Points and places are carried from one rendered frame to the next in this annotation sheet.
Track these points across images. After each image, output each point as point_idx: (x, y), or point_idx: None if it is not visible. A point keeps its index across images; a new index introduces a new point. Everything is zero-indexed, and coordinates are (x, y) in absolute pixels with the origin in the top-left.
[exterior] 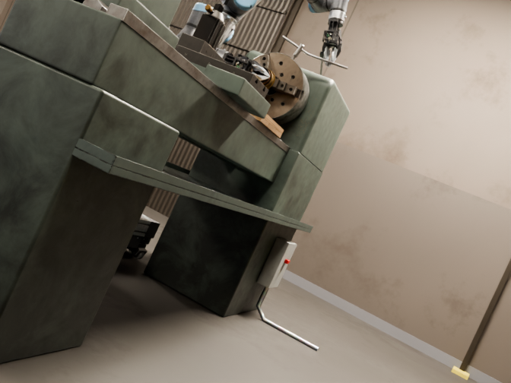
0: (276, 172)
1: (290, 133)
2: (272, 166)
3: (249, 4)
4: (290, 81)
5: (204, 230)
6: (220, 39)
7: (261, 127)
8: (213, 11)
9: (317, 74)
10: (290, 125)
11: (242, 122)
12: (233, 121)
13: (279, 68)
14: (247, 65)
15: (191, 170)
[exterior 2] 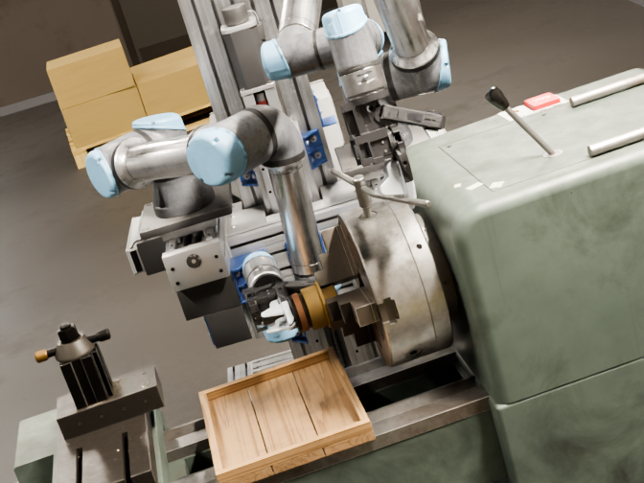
0: (490, 460)
1: (476, 358)
2: (442, 469)
3: (222, 173)
4: (366, 283)
5: None
6: (288, 215)
7: (262, 481)
8: (53, 353)
9: (453, 196)
10: (470, 340)
11: None
12: None
13: (352, 250)
14: (267, 307)
15: None
